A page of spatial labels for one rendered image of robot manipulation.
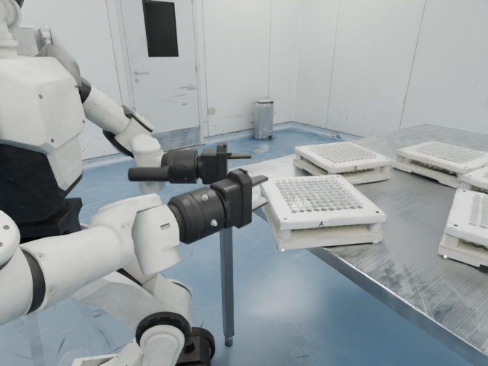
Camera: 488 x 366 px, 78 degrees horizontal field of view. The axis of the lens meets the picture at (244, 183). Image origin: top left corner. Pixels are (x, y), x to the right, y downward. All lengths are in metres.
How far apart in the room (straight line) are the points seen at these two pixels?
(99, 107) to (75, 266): 0.65
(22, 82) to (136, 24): 3.48
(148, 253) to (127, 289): 0.34
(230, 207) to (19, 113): 0.38
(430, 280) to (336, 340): 1.02
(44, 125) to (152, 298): 0.47
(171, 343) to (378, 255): 0.55
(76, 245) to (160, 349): 0.56
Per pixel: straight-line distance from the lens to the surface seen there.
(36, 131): 0.63
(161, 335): 0.87
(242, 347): 1.60
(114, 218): 0.44
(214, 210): 0.53
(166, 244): 0.50
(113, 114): 0.99
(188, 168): 0.74
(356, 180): 1.05
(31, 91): 0.63
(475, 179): 1.08
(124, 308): 0.88
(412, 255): 0.76
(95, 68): 3.91
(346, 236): 0.72
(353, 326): 1.76
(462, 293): 0.71
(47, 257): 0.37
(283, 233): 0.67
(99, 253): 0.41
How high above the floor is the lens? 1.26
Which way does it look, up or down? 23 degrees down
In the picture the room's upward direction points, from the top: straight up
